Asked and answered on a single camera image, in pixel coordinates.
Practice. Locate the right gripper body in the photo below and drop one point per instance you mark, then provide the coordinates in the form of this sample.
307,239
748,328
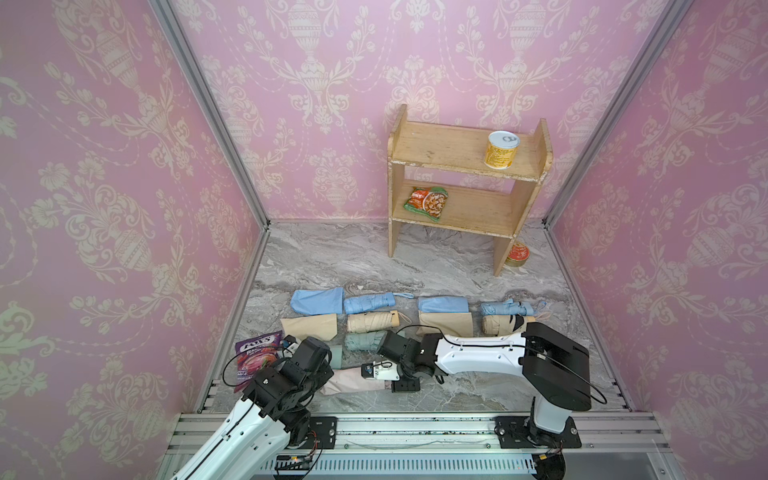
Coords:
407,371

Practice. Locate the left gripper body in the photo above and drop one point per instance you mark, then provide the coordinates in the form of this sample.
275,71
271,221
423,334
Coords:
311,384

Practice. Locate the beige umbrella sleeve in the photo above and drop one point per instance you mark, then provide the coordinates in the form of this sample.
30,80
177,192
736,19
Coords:
454,324

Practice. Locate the pink sleeved umbrella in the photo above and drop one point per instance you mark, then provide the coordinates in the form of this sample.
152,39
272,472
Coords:
351,381

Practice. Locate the blue sleeved umbrella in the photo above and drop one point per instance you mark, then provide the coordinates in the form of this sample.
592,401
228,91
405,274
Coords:
318,302

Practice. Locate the green sleeved umbrella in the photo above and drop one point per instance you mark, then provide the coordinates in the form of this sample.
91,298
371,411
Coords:
336,357

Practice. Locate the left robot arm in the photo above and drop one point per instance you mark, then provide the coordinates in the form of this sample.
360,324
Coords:
243,443

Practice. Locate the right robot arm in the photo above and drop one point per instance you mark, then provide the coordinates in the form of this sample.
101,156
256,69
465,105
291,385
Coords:
556,367

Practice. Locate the purple snack bag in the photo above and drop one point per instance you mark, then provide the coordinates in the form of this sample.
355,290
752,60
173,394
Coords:
253,354

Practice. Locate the red round tin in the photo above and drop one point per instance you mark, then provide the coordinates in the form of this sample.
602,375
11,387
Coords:
518,255

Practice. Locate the orange green snack packet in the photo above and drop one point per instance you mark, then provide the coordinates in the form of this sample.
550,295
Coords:
427,201

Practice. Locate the yellow can white lid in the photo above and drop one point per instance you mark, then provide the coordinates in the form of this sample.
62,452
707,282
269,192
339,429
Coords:
501,149

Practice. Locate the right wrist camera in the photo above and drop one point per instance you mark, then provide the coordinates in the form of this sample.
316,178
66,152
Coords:
385,371

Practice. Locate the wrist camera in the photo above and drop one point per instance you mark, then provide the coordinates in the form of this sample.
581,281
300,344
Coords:
385,371
289,345

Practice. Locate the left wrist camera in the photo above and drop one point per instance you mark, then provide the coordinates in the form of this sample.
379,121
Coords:
289,345

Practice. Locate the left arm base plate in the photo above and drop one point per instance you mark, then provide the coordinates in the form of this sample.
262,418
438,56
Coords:
319,433

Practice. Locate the aluminium front rail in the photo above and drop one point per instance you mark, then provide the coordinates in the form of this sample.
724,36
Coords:
615,445

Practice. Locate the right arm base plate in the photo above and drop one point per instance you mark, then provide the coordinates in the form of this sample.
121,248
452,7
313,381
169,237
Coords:
518,432

